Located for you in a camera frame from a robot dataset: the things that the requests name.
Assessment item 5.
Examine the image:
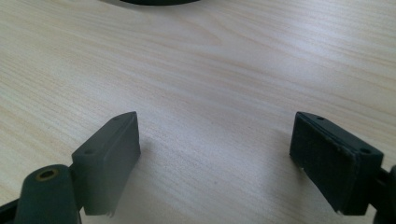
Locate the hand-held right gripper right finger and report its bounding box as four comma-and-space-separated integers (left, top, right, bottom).
289, 111, 385, 217

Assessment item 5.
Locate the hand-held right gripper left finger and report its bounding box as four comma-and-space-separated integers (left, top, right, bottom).
71, 111, 142, 217

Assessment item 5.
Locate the black round object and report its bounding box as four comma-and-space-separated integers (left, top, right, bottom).
102, 0, 204, 7

